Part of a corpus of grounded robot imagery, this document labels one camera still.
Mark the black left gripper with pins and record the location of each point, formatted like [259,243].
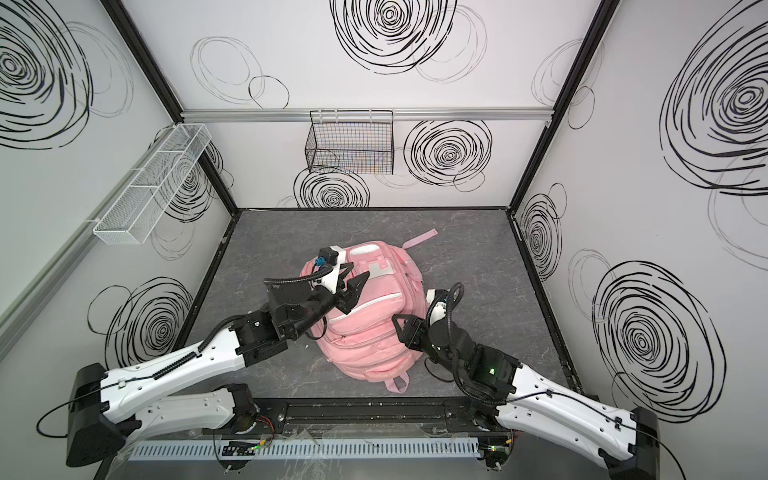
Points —
[339,293]

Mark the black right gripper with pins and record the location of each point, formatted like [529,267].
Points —
[414,334]

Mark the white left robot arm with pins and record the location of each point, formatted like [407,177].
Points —
[110,409]

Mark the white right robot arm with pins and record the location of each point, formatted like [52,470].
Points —
[513,396]

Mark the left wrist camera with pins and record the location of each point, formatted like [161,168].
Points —
[329,261]

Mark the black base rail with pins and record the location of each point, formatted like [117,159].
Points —
[360,414]

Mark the black wire wall basket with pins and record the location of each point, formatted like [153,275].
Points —
[360,141]

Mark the white slotted cable duct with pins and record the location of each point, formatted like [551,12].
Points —
[306,449]

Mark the white mesh wall shelf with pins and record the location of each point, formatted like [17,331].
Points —
[168,183]

